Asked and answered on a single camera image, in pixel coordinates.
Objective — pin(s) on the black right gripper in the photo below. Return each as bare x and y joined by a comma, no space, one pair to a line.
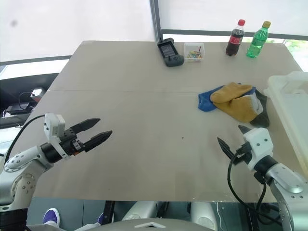
241,159

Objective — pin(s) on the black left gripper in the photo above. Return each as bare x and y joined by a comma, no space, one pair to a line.
69,143

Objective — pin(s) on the mustard yellow sock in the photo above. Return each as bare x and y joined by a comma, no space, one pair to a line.
231,90
238,109

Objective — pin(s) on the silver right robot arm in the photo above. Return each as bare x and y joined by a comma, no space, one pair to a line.
286,178

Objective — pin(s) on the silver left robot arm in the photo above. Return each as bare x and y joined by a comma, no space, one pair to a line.
21,161

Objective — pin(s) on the white plastic bin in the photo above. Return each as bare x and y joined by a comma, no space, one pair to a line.
288,108

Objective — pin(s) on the clear small plastic box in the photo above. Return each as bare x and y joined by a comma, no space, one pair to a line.
194,51

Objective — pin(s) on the dark green sock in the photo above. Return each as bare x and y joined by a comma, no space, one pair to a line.
261,120

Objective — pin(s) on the white cloth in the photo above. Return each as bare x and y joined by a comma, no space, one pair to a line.
256,103

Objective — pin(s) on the blue sock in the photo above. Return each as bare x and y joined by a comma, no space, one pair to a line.
204,101

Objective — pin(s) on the small white red device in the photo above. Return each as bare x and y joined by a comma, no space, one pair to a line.
38,92

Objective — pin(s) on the grey rounded shape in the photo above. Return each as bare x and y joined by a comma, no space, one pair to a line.
140,210
203,214

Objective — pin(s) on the purple white sneaker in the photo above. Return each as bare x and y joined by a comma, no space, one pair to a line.
101,218
51,216

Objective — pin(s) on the cola bottle with red cap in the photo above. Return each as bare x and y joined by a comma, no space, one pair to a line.
234,41

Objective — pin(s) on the green bottle with yellow cap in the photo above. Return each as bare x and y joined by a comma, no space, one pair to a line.
256,43

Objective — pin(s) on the grey robot torso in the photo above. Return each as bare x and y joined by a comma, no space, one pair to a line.
120,225

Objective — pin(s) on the black handheld game controller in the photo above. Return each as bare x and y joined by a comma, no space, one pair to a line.
170,54

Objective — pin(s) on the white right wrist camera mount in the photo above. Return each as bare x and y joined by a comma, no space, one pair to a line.
260,142

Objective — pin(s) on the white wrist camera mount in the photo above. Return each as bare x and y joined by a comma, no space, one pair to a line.
53,125
260,142

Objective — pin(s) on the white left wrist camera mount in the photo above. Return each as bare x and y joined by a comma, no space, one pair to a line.
53,125

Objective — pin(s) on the grey window frame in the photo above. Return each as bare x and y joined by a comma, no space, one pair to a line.
156,19

